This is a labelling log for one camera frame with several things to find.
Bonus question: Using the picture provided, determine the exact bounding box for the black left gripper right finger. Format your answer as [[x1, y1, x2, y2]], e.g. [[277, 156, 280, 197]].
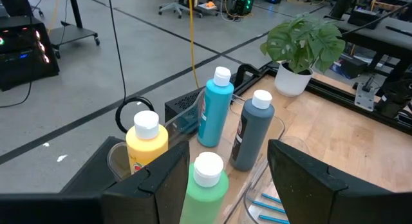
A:
[[267, 139, 412, 224]]

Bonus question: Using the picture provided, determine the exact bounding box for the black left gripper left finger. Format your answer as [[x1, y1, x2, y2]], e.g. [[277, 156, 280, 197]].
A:
[[0, 140, 191, 224]]

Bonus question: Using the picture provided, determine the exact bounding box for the blue-handled paintbrush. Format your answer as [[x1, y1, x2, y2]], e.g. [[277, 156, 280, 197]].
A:
[[252, 200, 286, 214], [259, 214, 290, 224], [261, 193, 283, 204]]

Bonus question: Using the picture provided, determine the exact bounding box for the green paint bottle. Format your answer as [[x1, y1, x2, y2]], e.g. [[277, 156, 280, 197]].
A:
[[179, 151, 230, 224]]

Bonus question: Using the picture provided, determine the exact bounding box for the yellow paint bottle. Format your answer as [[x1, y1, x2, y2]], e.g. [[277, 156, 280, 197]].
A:
[[125, 110, 169, 175]]

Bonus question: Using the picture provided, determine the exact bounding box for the dark grey-blue paint bottle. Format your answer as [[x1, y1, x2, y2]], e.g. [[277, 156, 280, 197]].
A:
[[229, 89, 276, 173]]

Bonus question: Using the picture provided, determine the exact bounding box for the turquoise paint bottle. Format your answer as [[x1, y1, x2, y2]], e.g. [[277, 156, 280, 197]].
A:
[[196, 66, 235, 148]]

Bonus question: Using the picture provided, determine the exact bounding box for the narrow clear plastic bin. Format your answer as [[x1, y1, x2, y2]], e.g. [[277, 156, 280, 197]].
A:
[[225, 135, 312, 224]]

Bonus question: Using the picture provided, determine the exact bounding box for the wide clear plastic bin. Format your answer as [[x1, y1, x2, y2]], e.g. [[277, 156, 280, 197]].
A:
[[106, 88, 286, 224]]

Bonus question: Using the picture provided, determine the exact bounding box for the green plant in white pot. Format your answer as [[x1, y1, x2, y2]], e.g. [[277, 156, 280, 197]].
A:
[[259, 13, 346, 97]]

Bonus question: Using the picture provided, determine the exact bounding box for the grey side desk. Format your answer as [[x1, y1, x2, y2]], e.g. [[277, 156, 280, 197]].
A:
[[323, 3, 412, 98]]

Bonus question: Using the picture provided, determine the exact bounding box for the black rolling stand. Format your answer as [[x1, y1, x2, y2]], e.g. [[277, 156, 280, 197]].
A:
[[48, 0, 101, 60]]

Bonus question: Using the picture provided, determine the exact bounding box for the grey office chair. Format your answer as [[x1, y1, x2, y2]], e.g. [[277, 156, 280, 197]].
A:
[[156, 0, 196, 19]]

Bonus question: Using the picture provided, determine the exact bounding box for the black computer with lights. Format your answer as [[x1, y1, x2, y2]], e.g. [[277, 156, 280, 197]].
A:
[[0, 16, 61, 92]]

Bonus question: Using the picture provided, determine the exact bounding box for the computer with green lights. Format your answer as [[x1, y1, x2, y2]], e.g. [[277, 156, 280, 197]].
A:
[[232, 0, 258, 16]]

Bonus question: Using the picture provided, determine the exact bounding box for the black cable with coil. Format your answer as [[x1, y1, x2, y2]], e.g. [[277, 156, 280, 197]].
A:
[[107, 0, 156, 135]]

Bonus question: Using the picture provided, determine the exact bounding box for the yellow cable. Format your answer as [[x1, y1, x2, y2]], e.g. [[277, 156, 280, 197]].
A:
[[187, 0, 201, 89]]

